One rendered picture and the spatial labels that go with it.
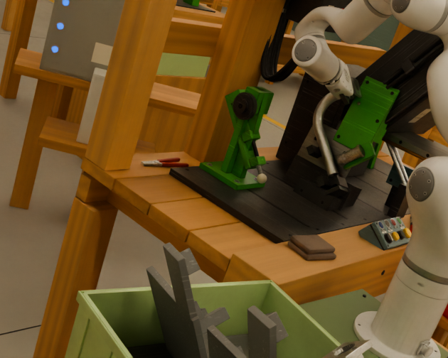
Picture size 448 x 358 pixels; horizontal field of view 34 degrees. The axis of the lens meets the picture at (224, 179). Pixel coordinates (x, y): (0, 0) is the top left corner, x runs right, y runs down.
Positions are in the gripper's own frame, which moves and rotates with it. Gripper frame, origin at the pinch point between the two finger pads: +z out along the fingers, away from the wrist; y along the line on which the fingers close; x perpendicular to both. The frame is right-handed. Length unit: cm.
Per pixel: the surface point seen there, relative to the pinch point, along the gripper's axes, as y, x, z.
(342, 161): -20.6, 6.6, 0.4
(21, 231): 11, 176, 50
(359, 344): -81, -25, -112
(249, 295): -64, 9, -67
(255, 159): -18.8, 24.9, -18.3
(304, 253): -52, 10, -34
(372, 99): -4.5, -5.7, 2.4
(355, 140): -14.9, 2.2, 3.2
